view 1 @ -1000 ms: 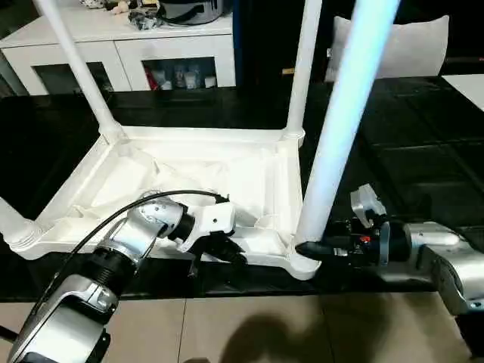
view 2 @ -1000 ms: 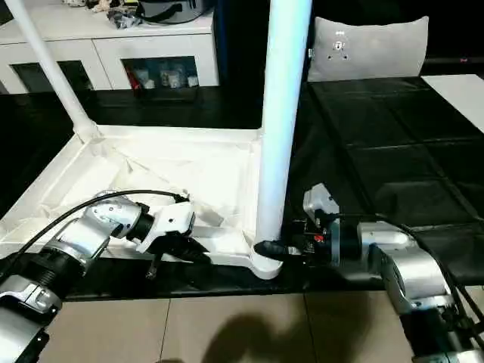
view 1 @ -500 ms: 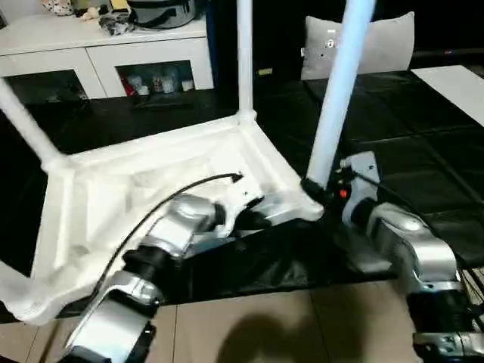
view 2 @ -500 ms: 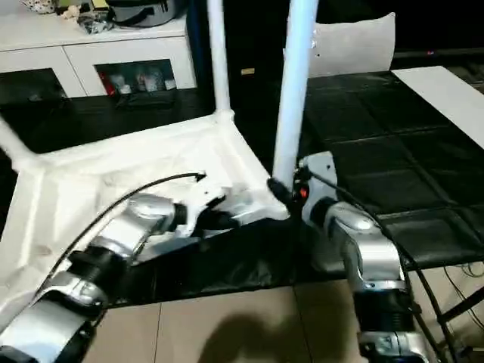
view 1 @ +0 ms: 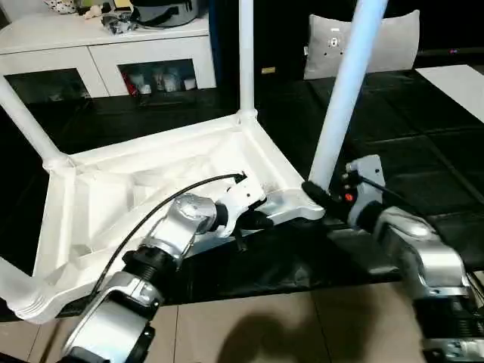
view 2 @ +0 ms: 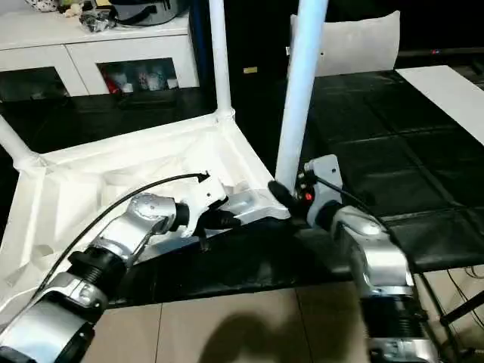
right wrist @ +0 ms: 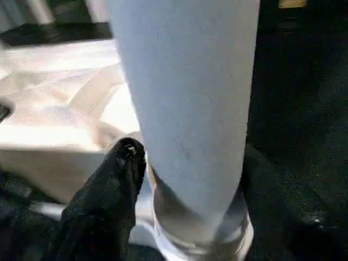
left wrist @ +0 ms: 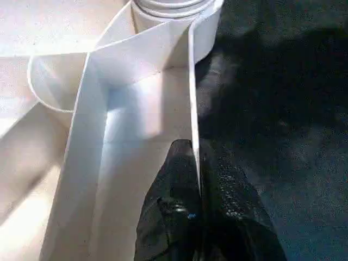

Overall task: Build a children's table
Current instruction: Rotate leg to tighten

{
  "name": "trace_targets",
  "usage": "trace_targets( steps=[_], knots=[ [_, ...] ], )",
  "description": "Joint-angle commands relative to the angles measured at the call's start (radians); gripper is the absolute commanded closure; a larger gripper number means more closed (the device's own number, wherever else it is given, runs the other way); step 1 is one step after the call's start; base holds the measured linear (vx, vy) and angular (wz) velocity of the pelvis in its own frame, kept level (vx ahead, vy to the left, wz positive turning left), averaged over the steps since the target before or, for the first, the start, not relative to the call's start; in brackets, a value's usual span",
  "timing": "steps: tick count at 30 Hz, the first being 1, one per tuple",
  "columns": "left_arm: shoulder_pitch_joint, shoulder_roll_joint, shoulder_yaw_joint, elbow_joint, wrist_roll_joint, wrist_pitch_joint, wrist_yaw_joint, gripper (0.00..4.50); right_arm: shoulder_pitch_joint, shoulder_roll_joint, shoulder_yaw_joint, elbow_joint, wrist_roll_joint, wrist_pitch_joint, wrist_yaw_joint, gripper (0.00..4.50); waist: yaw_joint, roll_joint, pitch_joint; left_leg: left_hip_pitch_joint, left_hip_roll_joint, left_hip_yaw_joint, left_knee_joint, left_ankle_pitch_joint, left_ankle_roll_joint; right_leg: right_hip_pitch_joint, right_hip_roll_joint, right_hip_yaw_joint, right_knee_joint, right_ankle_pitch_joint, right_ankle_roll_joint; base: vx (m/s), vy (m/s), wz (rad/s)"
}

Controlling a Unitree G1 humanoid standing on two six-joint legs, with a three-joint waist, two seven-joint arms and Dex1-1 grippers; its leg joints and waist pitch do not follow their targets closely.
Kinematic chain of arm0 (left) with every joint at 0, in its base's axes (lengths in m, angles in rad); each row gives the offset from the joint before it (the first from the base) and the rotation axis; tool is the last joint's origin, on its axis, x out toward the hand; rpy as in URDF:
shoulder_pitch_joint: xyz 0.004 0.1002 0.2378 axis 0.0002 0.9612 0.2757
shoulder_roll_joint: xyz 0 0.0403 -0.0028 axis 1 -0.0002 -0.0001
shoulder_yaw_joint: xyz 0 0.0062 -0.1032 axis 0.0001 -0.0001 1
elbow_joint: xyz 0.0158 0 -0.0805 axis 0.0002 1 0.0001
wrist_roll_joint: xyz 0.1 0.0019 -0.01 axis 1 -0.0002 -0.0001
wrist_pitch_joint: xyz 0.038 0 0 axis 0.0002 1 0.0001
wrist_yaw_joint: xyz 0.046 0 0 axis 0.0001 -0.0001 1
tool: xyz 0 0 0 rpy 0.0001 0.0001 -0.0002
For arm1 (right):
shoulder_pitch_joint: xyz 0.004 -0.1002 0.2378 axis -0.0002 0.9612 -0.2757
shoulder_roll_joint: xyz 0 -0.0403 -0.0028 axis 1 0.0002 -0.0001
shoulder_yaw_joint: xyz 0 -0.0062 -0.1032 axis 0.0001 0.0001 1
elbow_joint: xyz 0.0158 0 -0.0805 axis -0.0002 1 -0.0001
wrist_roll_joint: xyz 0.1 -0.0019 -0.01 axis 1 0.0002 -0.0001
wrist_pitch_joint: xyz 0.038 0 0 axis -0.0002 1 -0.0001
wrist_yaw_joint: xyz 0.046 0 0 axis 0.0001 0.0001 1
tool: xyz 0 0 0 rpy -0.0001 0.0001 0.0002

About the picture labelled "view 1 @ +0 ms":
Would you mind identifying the white plastic table leg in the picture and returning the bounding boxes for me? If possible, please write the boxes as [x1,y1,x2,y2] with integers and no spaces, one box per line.
[310,0,391,194]
[0,76,75,173]
[0,257,54,322]
[237,0,259,126]

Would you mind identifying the white plastic table top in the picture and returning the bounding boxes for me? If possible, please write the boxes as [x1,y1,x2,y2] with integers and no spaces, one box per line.
[4,112,327,324]

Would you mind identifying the white flat board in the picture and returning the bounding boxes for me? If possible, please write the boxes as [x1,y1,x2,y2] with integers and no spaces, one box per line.
[414,64,484,122]

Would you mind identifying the black cabinet with yellow label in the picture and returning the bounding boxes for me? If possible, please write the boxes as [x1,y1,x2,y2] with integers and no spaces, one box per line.
[208,0,326,99]

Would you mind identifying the grey pillow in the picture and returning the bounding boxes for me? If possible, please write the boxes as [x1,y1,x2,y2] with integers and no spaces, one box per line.
[304,10,420,80]

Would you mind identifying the white sideboard cabinet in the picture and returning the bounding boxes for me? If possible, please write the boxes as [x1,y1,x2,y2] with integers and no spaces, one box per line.
[0,14,216,103]

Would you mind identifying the colourful clutter bundle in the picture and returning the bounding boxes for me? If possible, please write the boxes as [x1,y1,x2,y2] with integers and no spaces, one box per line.
[45,0,137,35]

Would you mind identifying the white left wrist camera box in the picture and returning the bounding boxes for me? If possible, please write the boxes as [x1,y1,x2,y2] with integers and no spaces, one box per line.
[219,181,267,239]

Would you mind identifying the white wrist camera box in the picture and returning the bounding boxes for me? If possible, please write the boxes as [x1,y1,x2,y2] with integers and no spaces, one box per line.
[344,155,385,197]
[219,181,267,239]

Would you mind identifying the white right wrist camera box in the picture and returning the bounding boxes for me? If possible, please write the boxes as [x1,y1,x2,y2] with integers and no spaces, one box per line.
[344,155,385,197]

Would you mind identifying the grey bag with black strap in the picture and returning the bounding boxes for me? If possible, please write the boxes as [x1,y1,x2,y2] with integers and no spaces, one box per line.
[129,0,209,29]

